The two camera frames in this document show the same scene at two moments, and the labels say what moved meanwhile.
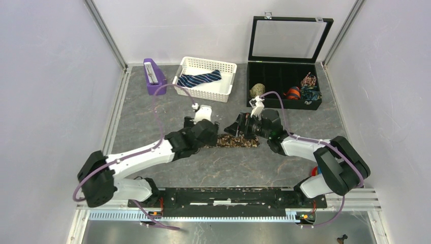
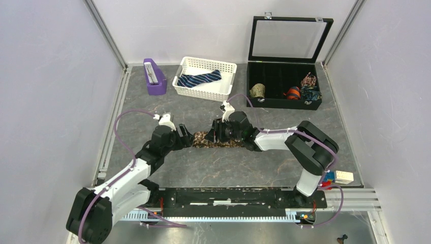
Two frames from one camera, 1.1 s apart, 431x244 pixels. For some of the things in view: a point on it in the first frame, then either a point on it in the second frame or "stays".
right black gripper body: x=256 y=128 → x=229 y=133
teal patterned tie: x=310 y=92 stays
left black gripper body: x=212 y=140 → x=175 y=143
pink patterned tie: x=309 y=80 stays
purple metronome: x=155 y=78 stays
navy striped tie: x=187 y=81 stays
